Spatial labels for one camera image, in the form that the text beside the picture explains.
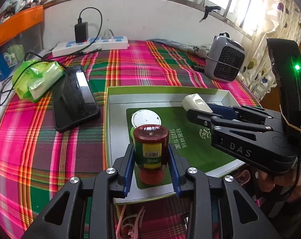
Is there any white USB charger plug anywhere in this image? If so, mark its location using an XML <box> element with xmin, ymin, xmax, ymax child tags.
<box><xmin>182</xmin><ymin>93</ymin><xmax>213</xmax><ymax>113</ymax></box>

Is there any red medicine bottle green label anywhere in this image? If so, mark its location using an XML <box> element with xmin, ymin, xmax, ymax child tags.
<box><xmin>133</xmin><ymin>125</ymin><xmax>169</xmax><ymax>186</ymax></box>

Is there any person's right hand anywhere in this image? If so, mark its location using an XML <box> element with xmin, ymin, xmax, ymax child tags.
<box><xmin>258</xmin><ymin>169</ymin><xmax>301</xmax><ymax>202</ymax></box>

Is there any green and white shallow box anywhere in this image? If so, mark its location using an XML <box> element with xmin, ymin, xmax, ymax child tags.
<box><xmin>104</xmin><ymin>85</ymin><xmax>246</xmax><ymax>206</ymax></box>

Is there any grey mini heater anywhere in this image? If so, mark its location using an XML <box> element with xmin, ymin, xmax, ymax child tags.
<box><xmin>204</xmin><ymin>32</ymin><xmax>246</xmax><ymax>83</ymax></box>

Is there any white knob green base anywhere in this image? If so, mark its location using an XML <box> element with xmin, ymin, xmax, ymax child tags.
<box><xmin>130</xmin><ymin>109</ymin><xmax>162</xmax><ymax>140</ymax></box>

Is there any pink plastic hanger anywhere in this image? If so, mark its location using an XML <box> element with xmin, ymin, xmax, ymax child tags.
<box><xmin>115</xmin><ymin>205</ymin><xmax>146</xmax><ymax>239</ymax></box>

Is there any pink green plaid blanket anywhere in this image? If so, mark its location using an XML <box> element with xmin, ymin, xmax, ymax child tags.
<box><xmin>0</xmin><ymin>40</ymin><xmax>259</xmax><ymax>238</ymax></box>

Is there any grey floral folded cloth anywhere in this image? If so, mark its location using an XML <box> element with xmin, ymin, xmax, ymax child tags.
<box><xmin>149</xmin><ymin>39</ymin><xmax>211</xmax><ymax>58</ymax></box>

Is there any floral white curtain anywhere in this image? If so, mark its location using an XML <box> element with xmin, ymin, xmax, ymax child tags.
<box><xmin>239</xmin><ymin>0</ymin><xmax>301</xmax><ymax>101</ymax></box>

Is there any black smartphone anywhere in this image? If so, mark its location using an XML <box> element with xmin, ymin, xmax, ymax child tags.
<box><xmin>52</xmin><ymin>65</ymin><xmax>100</xmax><ymax>133</ymax></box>

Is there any white power strip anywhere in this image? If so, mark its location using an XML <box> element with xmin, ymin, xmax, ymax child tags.
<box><xmin>52</xmin><ymin>36</ymin><xmax>129</xmax><ymax>57</ymax></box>

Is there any green tissue pack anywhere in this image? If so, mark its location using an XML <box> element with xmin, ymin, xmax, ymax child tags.
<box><xmin>12</xmin><ymin>59</ymin><xmax>64</xmax><ymax>103</ymax></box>

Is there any black power adapter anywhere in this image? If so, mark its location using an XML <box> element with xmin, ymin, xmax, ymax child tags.
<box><xmin>74</xmin><ymin>17</ymin><xmax>88</xmax><ymax>43</ymax></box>

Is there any orange lidded storage bin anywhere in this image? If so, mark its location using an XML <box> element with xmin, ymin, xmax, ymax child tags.
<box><xmin>0</xmin><ymin>5</ymin><xmax>44</xmax><ymax>65</ymax></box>

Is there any black charging cable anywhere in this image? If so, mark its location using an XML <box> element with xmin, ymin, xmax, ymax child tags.
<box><xmin>0</xmin><ymin>7</ymin><xmax>104</xmax><ymax>106</ymax></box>

